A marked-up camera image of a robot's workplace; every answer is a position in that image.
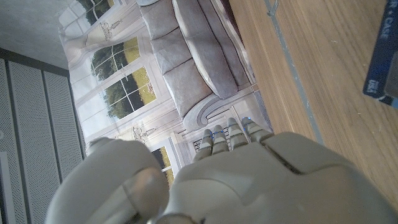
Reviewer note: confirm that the blue and white package box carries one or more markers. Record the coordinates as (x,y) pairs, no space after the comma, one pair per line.
(381,56)

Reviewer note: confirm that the printed living room backdrop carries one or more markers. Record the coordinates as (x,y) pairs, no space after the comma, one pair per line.
(130,93)

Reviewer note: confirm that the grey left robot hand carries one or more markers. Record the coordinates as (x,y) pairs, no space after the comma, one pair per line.
(248,186)

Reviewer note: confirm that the grey perforated panel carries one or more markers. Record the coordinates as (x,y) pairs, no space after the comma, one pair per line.
(34,124)

